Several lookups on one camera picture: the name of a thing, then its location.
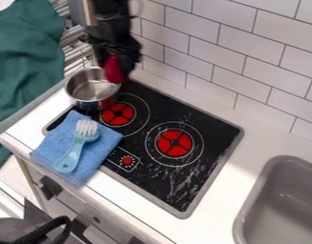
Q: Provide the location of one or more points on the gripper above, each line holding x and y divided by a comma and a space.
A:
115, 43

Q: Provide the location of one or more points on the red toy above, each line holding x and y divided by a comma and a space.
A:
114, 70

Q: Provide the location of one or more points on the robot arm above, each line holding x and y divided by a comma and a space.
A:
109, 12

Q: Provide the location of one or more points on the silver pot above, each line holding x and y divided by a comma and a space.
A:
91, 87

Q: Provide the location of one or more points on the green cloth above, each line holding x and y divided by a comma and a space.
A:
22, 63

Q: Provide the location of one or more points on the light blue brush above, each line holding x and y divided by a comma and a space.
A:
77, 144

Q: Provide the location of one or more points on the toy stove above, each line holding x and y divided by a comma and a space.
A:
162, 143

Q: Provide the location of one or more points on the blue cloth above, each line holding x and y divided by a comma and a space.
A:
73, 147

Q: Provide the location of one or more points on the toy sink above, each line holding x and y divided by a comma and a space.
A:
281, 203

